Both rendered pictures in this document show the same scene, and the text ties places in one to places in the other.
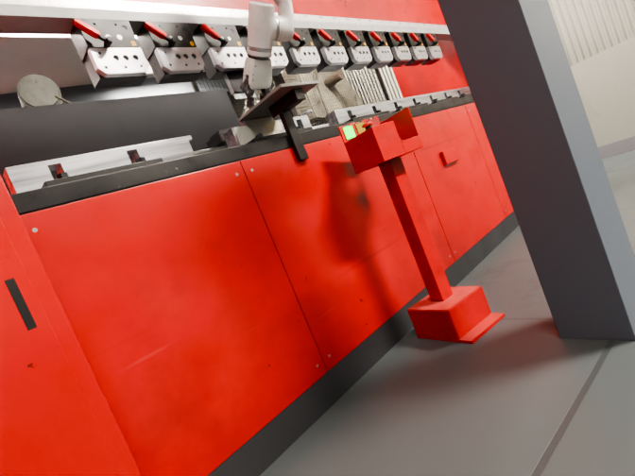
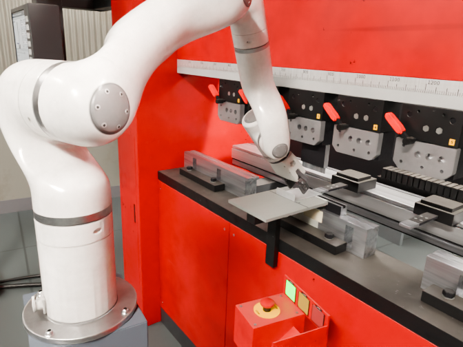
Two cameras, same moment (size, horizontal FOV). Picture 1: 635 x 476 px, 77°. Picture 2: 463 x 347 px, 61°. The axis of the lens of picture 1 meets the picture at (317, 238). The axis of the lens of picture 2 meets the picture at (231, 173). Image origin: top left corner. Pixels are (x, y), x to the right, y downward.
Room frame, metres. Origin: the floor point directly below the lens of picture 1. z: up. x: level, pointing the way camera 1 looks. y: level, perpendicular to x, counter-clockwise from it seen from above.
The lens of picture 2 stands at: (1.39, -1.23, 1.45)
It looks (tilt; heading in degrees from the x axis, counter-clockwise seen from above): 17 degrees down; 96
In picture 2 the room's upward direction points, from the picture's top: 2 degrees clockwise
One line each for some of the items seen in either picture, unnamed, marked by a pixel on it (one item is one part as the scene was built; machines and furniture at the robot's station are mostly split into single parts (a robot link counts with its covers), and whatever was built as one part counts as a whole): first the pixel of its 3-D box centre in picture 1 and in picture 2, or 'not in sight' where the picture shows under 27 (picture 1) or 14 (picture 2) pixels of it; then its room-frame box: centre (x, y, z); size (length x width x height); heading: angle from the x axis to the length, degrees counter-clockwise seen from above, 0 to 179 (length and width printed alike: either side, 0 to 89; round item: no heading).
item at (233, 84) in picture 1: (240, 86); (314, 155); (1.53, 0.05, 1.13); 0.10 x 0.02 x 0.10; 133
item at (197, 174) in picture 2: (108, 177); (200, 178); (1.08, 0.45, 0.89); 0.30 x 0.05 x 0.03; 133
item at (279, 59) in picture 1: (263, 51); (364, 126); (1.65, -0.08, 1.26); 0.15 x 0.09 x 0.17; 133
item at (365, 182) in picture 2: (233, 131); (340, 182); (1.65, 0.15, 1.01); 0.26 x 0.12 x 0.05; 43
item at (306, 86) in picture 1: (277, 101); (278, 202); (1.42, -0.05, 1.00); 0.26 x 0.18 x 0.01; 43
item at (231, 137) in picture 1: (272, 135); (320, 219); (1.57, 0.01, 0.92); 0.39 x 0.06 x 0.10; 133
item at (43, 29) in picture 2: not in sight; (37, 49); (0.30, 0.55, 1.42); 0.45 x 0.12 x 0.36; 132
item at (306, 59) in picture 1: (297, 51); (434, 139); (1.79, -0.23, 1.26); 0.15 x 0.09 x 0.17; 133
